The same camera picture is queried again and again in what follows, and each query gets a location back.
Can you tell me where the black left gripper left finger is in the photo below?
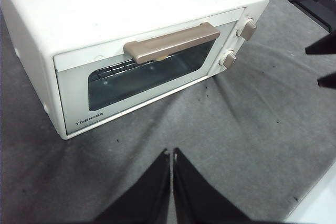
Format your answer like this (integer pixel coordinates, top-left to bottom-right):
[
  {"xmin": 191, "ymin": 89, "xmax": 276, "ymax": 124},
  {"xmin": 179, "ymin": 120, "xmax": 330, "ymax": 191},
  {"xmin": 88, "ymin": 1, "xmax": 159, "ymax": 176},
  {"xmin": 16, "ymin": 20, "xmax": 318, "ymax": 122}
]
[{"xmin": 94, "ymin": 148, "xmax": 171, "ymax": 224}]

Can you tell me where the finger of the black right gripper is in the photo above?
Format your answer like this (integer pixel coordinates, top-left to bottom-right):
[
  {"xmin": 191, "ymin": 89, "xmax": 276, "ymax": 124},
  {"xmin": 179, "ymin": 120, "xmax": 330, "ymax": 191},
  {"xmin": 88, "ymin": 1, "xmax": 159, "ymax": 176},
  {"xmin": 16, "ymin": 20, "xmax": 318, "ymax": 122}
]
[
  {"xmin": 317, "ymin": 71, "xmax": 336, "ymax": 88},
  {"xmin": 305, "ymin": 31, "xmax": 336, "ymax": 56}
]

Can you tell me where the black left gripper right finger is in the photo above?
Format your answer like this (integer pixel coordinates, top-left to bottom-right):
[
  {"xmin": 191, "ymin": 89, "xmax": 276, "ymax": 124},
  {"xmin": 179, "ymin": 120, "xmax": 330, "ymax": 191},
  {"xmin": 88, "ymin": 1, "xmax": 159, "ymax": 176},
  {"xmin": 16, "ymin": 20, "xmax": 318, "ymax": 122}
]
[{"xmin": 173, "ymin": 147, "xmax": 253, "ymax": 224}]

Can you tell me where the cream brown oven knob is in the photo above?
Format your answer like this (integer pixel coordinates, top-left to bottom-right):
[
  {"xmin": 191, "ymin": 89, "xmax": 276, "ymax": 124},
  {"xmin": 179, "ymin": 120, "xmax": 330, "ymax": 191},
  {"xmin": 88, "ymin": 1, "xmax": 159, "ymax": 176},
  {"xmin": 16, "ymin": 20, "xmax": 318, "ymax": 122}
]
[
  {"xmin": 235, "ymin": 18, "xmax": 258, "ymax": 41},
  {"xmin": 219, "ymin": 50, "xmax": 237, "ymax": 74}
]

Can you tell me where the cream Toshiba toaster oven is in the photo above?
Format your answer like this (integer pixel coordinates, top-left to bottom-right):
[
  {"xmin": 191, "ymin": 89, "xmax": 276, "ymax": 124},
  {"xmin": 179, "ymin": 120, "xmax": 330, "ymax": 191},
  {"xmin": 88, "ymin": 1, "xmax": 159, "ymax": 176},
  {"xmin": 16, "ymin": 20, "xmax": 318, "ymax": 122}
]
[{"xmin": 0, "ymin": 0, "xmax": 270, "ymax": 141}]

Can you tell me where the metal wire oven rack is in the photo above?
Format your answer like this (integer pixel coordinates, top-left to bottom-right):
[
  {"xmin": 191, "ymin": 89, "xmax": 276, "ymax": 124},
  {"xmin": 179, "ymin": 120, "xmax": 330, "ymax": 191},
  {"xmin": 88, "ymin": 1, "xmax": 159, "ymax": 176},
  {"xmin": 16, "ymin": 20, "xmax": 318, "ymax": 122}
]
[{"xmin": 97, "ymin": 55, "xmax": 175, "ymax": 81}]

